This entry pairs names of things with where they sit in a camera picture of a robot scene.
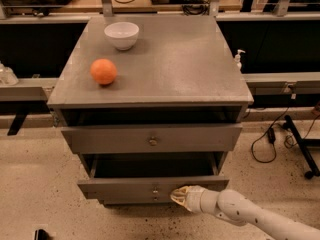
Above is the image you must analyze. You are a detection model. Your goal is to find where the grey drawer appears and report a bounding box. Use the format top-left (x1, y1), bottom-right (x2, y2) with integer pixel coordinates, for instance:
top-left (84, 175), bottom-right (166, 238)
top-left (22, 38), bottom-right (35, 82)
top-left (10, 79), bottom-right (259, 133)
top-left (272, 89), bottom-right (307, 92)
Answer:
top-left (78, 152), bottom-right (229, 205)
top-left (61, 123), bottom-right (242, 154)

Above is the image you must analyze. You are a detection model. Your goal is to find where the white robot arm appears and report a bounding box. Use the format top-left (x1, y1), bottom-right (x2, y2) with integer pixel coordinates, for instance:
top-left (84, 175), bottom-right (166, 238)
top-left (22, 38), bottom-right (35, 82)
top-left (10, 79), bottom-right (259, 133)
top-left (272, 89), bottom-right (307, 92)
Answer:
top-left (170, 186), bottom-right (320, 240)

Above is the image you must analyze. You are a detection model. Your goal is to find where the grey top drawer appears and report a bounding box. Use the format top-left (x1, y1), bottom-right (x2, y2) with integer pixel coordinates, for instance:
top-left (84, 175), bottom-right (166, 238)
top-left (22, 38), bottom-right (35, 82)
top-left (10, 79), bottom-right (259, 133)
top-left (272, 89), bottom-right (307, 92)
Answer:
top-left (61, 123), bottom-right (242, 154)

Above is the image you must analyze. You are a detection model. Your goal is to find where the grey wooden drawer cabinet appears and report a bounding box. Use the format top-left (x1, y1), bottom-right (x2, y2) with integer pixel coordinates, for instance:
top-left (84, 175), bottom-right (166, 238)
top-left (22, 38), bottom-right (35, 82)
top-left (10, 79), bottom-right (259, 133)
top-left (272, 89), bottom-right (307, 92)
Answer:
top-left (46, 14), bottom-right (255, 185)

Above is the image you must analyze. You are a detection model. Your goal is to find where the black rolling stand leg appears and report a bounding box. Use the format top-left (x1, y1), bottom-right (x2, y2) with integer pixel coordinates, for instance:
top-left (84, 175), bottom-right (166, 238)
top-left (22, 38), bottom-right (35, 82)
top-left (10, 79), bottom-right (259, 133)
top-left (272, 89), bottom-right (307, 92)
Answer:
top-left (283, 115), bottom-right (320, 179)

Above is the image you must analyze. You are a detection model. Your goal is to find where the white pump bottle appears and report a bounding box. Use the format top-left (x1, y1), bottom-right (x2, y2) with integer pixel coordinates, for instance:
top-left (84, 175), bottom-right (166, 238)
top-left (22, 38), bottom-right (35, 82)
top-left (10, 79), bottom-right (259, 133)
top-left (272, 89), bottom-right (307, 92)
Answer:
top-left (234, 49), bottom-right (246, 70)

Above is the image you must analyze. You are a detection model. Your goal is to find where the orange ball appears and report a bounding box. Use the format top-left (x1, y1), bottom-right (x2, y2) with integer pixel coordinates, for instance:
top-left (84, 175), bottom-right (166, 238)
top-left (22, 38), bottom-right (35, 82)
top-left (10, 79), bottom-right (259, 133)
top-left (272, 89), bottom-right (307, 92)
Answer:
top-left (90, 59), bottom-right (117, 85)

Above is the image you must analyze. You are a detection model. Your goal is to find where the small black floor object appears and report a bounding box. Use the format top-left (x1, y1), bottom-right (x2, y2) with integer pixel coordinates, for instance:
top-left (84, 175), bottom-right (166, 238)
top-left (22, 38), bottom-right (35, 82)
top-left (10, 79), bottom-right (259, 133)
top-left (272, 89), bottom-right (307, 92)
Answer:
top-left (34, 229), bottom-right (49, 240)

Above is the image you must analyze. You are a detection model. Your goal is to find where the white ceramic bowl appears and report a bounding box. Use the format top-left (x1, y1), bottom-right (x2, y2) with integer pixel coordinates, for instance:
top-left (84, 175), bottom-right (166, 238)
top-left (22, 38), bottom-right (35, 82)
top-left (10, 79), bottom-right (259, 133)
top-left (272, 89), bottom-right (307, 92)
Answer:
top-left (104, 22), bottom-right (140, 50)

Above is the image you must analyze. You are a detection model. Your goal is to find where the black floor cable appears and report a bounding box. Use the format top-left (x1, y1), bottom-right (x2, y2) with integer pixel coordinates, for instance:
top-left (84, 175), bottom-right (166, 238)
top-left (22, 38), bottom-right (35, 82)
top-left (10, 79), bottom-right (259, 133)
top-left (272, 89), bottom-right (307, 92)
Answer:
top-left (250, 83), bottom-right (320, 164)

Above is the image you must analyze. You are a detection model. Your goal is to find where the black cable coil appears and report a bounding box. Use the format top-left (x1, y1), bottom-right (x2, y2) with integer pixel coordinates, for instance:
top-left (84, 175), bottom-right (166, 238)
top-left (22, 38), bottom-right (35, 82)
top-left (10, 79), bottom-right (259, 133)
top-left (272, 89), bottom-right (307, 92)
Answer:
top-left (181, 0), bottom-right (211, 17)

